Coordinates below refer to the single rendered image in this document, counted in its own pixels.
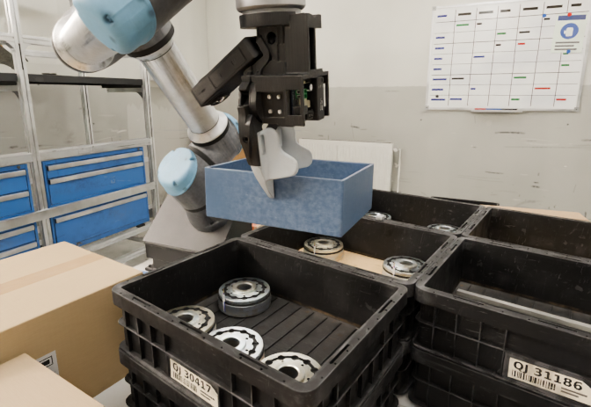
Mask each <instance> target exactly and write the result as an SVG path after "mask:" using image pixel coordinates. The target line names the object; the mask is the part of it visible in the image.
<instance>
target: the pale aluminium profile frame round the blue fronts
mask: <svg viewBox="0 0 591 407"><path fill-rule="evenodd" d="M73 5H74V4H73V0H69V6H70V7H72V6H73ZM4 7H5V12H6V18H7V24H8V29H9V32H8V33H2V32H0V45H6V46H7V47H5V49H6V50H7V51H9V52H10V53H11V54H12V57H13V63H14V69H15V73H17V77H18V81H17V86H18V96H19V103H20V108H21V113H22V120H23V125H24V130H25V137H26V147H27V153H31V154H33V162H30V163H29V164H30V170H31V176H32V178H29V179H30V184H33V192H34V198H35V204H36V209H37V211H36V212H33V213H30V214H23V215H20V216H16V217H12V218H9V219H5V220H1V221H0V232H1V231H4V230H7V229H13V228H16V227H20V226H23V225H26V224H29V223H33V222H39V226H38V227H37V230H38V233H40V237H41V240H40V245H42V247H41V248H43V247H46V246H49V245H52V244H53V237H52V233H51V226H50V221H49V218H51V217H55V216H58V215H61V214H67V213H70V212H74V211H77V210H80V209H83V208H87V207H92V206H96V205H98V204H102V203H105V202H108V201H112V200H117V199H120V198H124V197H127V196H130V195H134V194H137V193H142V192H146V191H149V190H150V191H151V201H152V204H150V205H149V209H151V208H152V212H153V218H150V220H149V221H148V222H145V223H142V224H139V225H137V226H136V227H135V228H133V229H129V230H127V231H124V232H122V231H121V232H118V233H115V234H113V235H111V236H110V237H108V238H105V237H104V238H105V239H104V238H101V239H100V241H97V242H96V243H91V244H89V245H86V246H84V247H82V248H83V249H86V250H88V251H91V252H93V251H96V250H99V249H101V248H104V247H106V246H108V245H110V244H113V243H117V242H119V241H121V240H124V239H127V240H132V241H136V242H140V243H144V241H143V238H144V236H139V235H137V234H139V233H142V232H143V231H146V230H149V228H150V225H151V223H152V222H153V221H154V219H155V217H156V215H157V213H158V211H159V209H160V204H159V193H158V182H157V161H156V151H155V140H154V129H153V118H152V107H151V96H150V76H149V72H148V70H146V68H145V67H144V66H143V64H142V63H141V61H140V60H139V59H137V60H138V61H139V63H140V70H141V79H142V84H143V85H142V100H143V110H144V120H145V130H146V138H149V139H150V145H147V150H148V157H145V158H144V162H149V172H150V182H149V183H146V184H143V185H137V186H133V187H129V188H126V189H122V190H119V191H115V192H111V193H106V194H102V195H99V196H95V197H91V198H88V199H84V200H78V201H74V202H71V203H68V204H64V205H60V206H57V207H51V208H47V198H46V192H45V186H44V178H43V174H42V169H41V162H40V152H39V145H38V139H37V134H36V127H35V121H34V115H33V104H32V98H31V92H30V86H29V80H28V75H27V68H26V58H25V56H33V57H44V58H54V59H58V57H57V56H56V55H55V52H46V51H37V50H28V49H26V48H27V47H28V46H31V45H36V46H44V47H52V43H51V39H49V38H42V37H35V36H29V35H22V33H21V27H20V21H19V15H18V4H17V0H4ZM79 86H80V93H81V100H82V107H83V116H84V129H85V136H86V144H94V139H93V132H92V124H91V109H90V102H89V94H88V86H87V85H79ZM152 139H153V144H152ZM35 153H37V159H38V161H36V156H35ZM143 253H146V248H145V245H144V246H143V247H140V248H138V249H136V250H134V251H131V252H129V253H126V254H124V255H122V256H120V257H117V258H115V259H112V260H114V261H117V262H119V263H125V262H127V261H129V260H130V259H132V258H136V257H138V256H140V255H142V254H143Z"/></svg>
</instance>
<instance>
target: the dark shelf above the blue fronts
mask: <svg viewBox="0 0 591 407"><path fill-rule="evenodd" d="M27 75H28V80H29V84H63V85H98V86H102V88H142V85H143V84H142V79H132V78H112V77H94V76H58V75H39V74H27ZM17 81H18V77H17V73H1V72H0V85H17Z"/></svg>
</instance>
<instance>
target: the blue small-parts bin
mask: <svg viewBox="0 0 591 407"><path fill-rule="evenodd" d="M373 176H374V164H369V163H356V162H345V161H333V160H322V159H312V163H311V165H310V166H308V167H305V168H301V169H298V172H297V173H296V174H295V176H292V177H287V178H278V179H273V181H274V194H275V197H274V198H269V197H268V196H267V195H266V193H265V191H264V190H263V188H262V187H261V185H260V184H259V181H258V180H257V179H256V177H255V175H254V173H253V171H252V167H251V166H250V165H249V164H248V163H247V160H246V158H242V159H238V160H234V161H230V162H227V163H222V164H215V165H211V166H208V167H205V186H206V210H207V216H210V217H215V218H221V219H227V220H232V221H238V222H249V223H254V224H259V225H265V226H271V227H276V228H282V229H292V230H298V231H303V232H309V233H315V234H320V235H326V236H336V237H343V236H344V235H345V234H346V233H347V232H348V230H350V229H351V228H352V227H353V226H354V225H355V223H357V222H358V221H359V220H360V219H361V218H362V217H363V216H364V215H365V214H366V213H367V212H368V211H369V210H370V209H371V208H372V192H373Z"/></svg>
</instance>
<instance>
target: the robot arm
mask: <svg viewBox="0 0 591 407"><path fill-rule="evenodd" d="M190 2H192V0H73V4H74V5H73V6H72V7H70V8H69V9H68V10H67V11H66V12H65V13H64V14H63V15H62V17H61V18H60V19H59V21H58V22H57V24H56V25H55V28H54V30H53V31H52V37H51V43H52V47H53V49H54V51H55V55H56V56H57V57H58V59H59V60H60V61H61V62H62V63H63V64H64V65H65V66H67V67H68V68H70V69H73V70H75V71H77V72H81V73H94V72H98V71H100V70H103V69H106V68H108V67H110V66H111V65H113V64H115V63H116V62H117V61H118V60H120V59H121V58H122V57H124V56H125V55H128V56H129V57H130V58H134V59H139V60H140V61H141V63H142V64H143V66H144V67H145V68H146V70H148V72H149V73H150V75H151V76H152V78H153V79H154V80H155V82H156V83H157V85H158V86H159V88H160V89H161V90H162V92H163V93H164V95H165V96H166V97H167V98H168V100H169V101H170V102H171V104H172V106H173V107H174V108H175V110H176V111H177V112H178V114H179V116H180V117H181V118H182V120H183V121H184V122H185V123H186V125H187V126H188V129H187V135H188V137H189V139H190V140H191V143H190V144H189V145H188V147H187V148H178V149H176V150H175V151H174V150H173V151H171V152H170V153H169V154H167V155H166V156H165V157H164V159H163V160H162V162H161V164H160V165H159V168H158V175H157V176H158V180H159V182H160V184H161V185H162V186H163V188H164V189H165V190H166V192H167V193H169V194H170V195H171V196H172V197H173V198H174V199H175V200H176V201H177V202H178V203H179V204H180V205H181V206H182V207H183V208H184V209H185V211H186V216H187V219H188V221H189V222H190V223H191V225H192V226H193V227H194V228H196V229H197V230H199V231H201V232H211V231H215V230H217V229H219V228H221V227H222V226H224V225H225V224H226V223H227V222H228V221H229V220H227V219H221V218H215V217H210V216H207V210H206V186H205V167H208V166H211V165H215V164H222V163H227V162H230V161H232V160H233V159H234V157H235V156H237V155H238V154H239V153H240V152H241V149H243V151H244V154H245V157H246V160H247V163H248V164H249V165H250V166H251V167H252V171H253V173H254V175H255V177H256V179H257V180H258V181H259V184H260V185H261V187H262V188H263V190H264V191H265V193H266V195H267V196H268V197H269V198H274V197H275V194H274V181H273V179H278V178H287V177H292V176H295V174H296V173H297V172H298V169H301V168H305V167H308V166H310V165H311V163H312V159H313V158H312V154H311V152H310V151H309V150H308V149H306V148H305V147H303V146H302V145H300V144H299V143H298V142H297V141H296V130H295V126H298V127H305V121H306V120H321V119H323V118H324V117H325V116H329V115H330V110H329V71H323V69H317V55H316V28H322V22H321V14H315V15H312V14H310V13H307V12H306V13H304V12H301V10H303V9H304V7H305V6H306V0H236V10H237V11H238V12H240V13H242V14H243V15H240V16H239V24H240V29H247V30H256V33H257V36H251V37H244V38H243V39H242V40H241V41H240V42H239V43H238V44H237V45H236V46H235V47H234V48H233V49H232V50H231V51H230V52H229V53H228V54H227V55H225V56H224V57H223V58H222V59H221V60H220V61H219V62H218V63H217V64H216V65H215V66H214V67H213V68H212V69H211V70H210V71H209V72H208V73H207V74H206V75H205V76H204V77H203V78H202V79H201V80H200V81H198V79H197V78H196V76H195V75H194V73H193V72H192V70H191V68H190V67H189V65H188V63H187V62H186V59H185V58H184V56H183V55H182V54H181V52H180V50H179V48H178V46H177V45H176V43H175V42H174V40H173V38H174V35H175V28H174V26H173V25H172V23H171V19H172V18H173V17H174V16H175V15H176V14H178V13H179V12H180V11H181V10H182V9H183V8H184V7H185V6H187V5H188V4H189V3H190ZM324 84H325V106H324ZM238 86H239V87H238ZM237 87H238V96H239V99H238V106H237V111H238V123H237V120H236V119H235V118H233V117H232V116H231V115H229V114H227V113H223V112H220V111H217V110H216V109H215V108H214V105H218V104H220V103H222V102H223V101H224V100H225V99H226V98H228V97H229V96H230V94H231V93H232V92H233V91H234V90H235V89H236V88H237ZM263 124H268V125H267V127H266V128H265V129H264V130H263V129H262V126H263Z"/></svg>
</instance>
